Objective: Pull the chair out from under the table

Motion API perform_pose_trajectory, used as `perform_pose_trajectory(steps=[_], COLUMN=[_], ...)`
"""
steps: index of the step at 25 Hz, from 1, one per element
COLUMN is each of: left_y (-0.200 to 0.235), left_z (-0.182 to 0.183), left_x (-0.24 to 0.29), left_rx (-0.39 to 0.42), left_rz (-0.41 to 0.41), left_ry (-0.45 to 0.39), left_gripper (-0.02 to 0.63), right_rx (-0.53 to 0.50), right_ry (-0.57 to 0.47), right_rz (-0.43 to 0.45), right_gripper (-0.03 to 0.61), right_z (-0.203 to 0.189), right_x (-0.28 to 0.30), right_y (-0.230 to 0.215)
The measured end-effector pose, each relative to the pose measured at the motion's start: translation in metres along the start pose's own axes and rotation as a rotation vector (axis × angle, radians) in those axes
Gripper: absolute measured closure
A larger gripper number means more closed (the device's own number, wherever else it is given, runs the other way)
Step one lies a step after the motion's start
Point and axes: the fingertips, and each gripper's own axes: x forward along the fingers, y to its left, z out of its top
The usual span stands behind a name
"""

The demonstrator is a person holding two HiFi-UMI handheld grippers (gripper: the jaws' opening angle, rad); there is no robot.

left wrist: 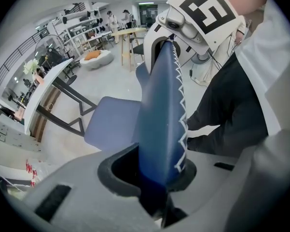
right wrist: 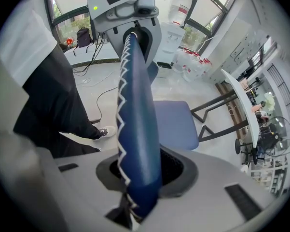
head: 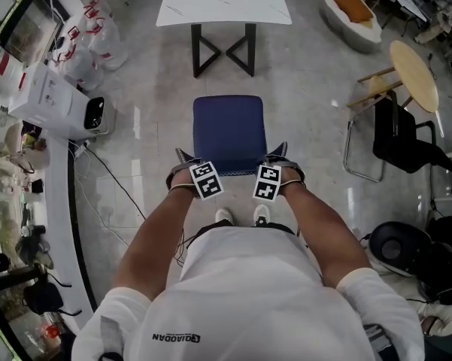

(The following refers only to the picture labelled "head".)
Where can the orange cushion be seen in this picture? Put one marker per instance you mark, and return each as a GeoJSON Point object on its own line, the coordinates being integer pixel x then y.
{"type": "Point", "coordinates": [351, 8]}

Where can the white power strip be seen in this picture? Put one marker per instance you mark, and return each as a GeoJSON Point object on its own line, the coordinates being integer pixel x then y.
{"type": "Point", "coordinates": [79, 150]}

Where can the person's left forearm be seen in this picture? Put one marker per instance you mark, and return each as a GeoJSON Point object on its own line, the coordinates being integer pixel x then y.
{"type": "Point", "coordinates": [154, 239]}

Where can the dark blue dining chair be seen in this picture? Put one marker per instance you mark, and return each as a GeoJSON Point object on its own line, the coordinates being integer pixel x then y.
{"type": "Point", "coordinates": [227, 130]}

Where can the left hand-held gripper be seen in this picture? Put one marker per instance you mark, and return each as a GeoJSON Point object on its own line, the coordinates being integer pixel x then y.
{"type": "Point", "coordinates": [207, 181]}

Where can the large jug with red label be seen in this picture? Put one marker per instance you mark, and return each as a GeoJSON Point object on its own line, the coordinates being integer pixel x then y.
{"type": "Point", "coordinates": [2, 70]}

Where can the person's right forearm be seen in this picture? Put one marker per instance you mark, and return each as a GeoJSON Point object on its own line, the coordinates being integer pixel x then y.
{"type": "Point", "coordinates": [323, 231]}

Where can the white curved counter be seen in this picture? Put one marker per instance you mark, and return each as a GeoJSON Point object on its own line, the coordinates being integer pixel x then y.
{"type": "Point", "coordinates": [60, 209]}

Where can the white round lounge seat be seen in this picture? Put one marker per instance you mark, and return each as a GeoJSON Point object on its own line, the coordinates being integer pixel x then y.
{"type": "Point", "coordinates": [334, 28]}

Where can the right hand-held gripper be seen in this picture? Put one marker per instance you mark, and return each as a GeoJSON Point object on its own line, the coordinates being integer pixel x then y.
{"type": "Point", "coordinates": [267, 182]}

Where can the white water dispenser cabinet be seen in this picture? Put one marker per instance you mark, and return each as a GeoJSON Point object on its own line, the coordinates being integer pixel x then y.
{"type": "Point", "coordinates": [49, 100]}

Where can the black cantilever office chair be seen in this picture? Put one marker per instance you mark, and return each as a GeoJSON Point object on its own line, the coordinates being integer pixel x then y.
{"type": "Point", "coordinates": [398, 141]}

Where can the round wooden side table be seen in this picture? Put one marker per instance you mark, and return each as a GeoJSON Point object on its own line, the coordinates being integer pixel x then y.
{"type": "Point", "coordinates": [417, 77]}

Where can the white marble table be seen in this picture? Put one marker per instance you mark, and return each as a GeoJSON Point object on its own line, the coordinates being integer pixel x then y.
{"type": "Point", "coordinates": [225, 6]}

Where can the person's white t-shirt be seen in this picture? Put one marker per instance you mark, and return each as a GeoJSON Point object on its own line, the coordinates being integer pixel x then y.
{"type": "Point", "coordinates": [248, 303]}

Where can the person's left white shoe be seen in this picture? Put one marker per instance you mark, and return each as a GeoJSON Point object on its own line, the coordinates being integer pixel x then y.
{"type": "Point", "coordinates": [224, 216]}

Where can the person's white shoe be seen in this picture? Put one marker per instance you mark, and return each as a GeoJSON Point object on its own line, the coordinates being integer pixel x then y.
{"type": "Point", "coordinates": [224, 216]}
{"type": "Point", "coordinates": [262, 213]}

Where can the person's right white shoe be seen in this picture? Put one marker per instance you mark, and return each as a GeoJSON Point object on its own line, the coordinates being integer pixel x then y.
{"type": "Point", "coordinates": [262, 213]}

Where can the group of clear water jugs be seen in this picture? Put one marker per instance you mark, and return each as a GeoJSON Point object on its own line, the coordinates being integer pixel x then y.
{"type": "Point", "coordinates": [105, 47]}

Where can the beige unit with black opening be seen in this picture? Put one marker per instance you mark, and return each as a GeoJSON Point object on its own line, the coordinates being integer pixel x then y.
{"type": "Point", "coordinates": [105, 126]}

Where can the black round seat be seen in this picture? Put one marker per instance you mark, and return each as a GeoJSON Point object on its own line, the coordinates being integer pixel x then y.
{"type": "Point", "coordinates": [398, 246]}

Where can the black framed window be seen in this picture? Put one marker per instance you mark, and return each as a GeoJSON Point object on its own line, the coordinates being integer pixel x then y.
{"type": "Point", "coordinates": [30, 28]}

